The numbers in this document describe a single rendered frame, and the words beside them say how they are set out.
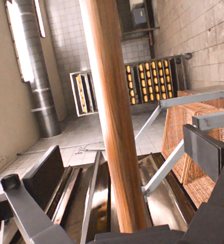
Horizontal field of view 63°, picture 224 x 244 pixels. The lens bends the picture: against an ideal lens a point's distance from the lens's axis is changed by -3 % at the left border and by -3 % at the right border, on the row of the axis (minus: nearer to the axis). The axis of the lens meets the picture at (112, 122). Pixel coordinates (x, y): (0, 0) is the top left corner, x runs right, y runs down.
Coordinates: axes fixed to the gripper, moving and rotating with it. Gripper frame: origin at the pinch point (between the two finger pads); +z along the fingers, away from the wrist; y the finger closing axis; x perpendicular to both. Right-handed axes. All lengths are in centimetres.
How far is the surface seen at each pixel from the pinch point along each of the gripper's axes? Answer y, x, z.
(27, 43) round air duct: -121, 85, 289
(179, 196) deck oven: 29, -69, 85
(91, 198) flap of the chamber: -22, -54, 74
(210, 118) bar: 27.7, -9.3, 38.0
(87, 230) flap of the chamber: -21, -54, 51
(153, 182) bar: 7.9, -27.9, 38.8
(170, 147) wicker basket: 43, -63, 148
